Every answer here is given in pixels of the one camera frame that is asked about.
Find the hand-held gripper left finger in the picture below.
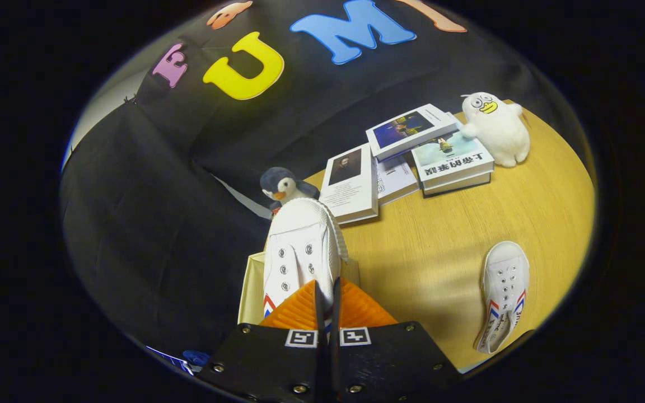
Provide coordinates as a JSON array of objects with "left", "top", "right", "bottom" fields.
[{"left": 197, "top": 279, "right": 327, "bottom": 403}]

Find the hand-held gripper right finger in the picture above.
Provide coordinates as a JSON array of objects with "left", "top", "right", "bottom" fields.
[{"left": 330, "top": 278, "right": 462, "bottom": 403}]

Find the beige fabric storage box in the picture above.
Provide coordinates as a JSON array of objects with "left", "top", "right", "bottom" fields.
[{"left": 237, "top": 252, "right": 361, "bottom": 325}]

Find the white canvas shoe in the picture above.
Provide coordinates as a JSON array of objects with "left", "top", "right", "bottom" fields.
[
  {"left": 263, "top": 197, "right": 349, "bottom": 336},
  {"left": 475, "top": 241, "right": 530, "bottom": 355}
]

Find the white book with portrait cover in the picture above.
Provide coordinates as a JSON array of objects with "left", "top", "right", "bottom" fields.
[{"left": 319, "top": 143, "right": 379, "bottom": 226}]

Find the grey penguin plush toy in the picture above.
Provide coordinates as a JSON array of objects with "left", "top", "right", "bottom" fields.
[{"left": 260, "top": 167, "right": 320, "bottom": 216}]

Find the black backdrop cloth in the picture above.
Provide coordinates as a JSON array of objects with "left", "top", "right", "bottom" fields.
[{"left": 59, "top": 0, "right": 586, "bottom": 359}]

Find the thick book with teal cover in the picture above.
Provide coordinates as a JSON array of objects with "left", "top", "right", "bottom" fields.
[{"left": 411, "top": 132, "right": 495, "bottom": 190}]

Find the book with blue picture cover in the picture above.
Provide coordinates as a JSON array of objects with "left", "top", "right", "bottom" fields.
[{"left": 366, "top": 104, "right": 460, "bottom": 162}]

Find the white duck plush toy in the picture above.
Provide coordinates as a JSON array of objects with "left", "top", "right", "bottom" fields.
[{"left": 460, "top": 92, "right": 531, "bottom": 168}]

